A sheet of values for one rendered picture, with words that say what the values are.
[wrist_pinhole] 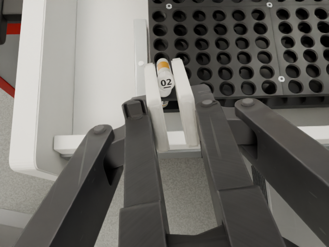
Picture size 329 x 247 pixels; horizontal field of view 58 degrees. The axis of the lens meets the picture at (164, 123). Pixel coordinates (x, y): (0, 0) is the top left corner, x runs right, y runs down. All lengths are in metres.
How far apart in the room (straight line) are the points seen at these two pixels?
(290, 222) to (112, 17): 0.45
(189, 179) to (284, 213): 0.59
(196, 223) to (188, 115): 1.00
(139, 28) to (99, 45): 0.05
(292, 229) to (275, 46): 0.38
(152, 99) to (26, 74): 0.12
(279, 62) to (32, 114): 0.20
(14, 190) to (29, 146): 1.02
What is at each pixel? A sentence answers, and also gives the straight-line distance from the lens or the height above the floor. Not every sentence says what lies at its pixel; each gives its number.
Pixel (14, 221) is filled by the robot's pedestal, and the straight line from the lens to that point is 1.21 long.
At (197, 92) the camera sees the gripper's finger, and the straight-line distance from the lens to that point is 0.17.
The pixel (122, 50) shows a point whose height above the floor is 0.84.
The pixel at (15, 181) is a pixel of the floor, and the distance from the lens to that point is 1.24.
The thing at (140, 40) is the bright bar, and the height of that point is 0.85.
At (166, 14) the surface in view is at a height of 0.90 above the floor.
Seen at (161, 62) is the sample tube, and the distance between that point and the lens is 0.24.
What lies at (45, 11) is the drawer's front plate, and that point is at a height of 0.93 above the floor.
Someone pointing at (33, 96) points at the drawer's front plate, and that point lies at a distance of 0.23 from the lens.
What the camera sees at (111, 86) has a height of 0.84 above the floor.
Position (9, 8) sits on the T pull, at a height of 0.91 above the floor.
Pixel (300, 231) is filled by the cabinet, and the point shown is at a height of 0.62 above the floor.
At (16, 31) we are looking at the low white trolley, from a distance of 0.56.
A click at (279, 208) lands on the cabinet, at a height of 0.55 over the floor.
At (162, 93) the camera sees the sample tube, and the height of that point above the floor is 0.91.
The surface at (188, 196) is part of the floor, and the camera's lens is 1.14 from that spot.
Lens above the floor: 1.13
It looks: 74 degrees down
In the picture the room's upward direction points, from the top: 9 degrees clockwise
